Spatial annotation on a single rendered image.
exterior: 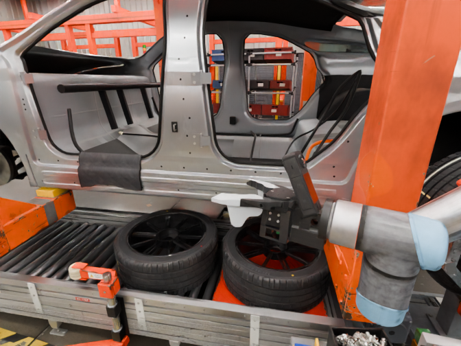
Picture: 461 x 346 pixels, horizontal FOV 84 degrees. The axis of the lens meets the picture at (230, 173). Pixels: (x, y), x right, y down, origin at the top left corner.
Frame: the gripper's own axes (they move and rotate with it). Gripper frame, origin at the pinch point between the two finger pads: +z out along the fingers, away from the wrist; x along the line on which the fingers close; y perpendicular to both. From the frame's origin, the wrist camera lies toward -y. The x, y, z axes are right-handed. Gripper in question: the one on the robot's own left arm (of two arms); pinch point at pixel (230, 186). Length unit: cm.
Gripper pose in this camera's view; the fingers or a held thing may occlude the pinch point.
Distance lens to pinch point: 53.2
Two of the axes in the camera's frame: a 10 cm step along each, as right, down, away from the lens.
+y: -0.6, 9.7, 2.2
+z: -8.7, -1.6, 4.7
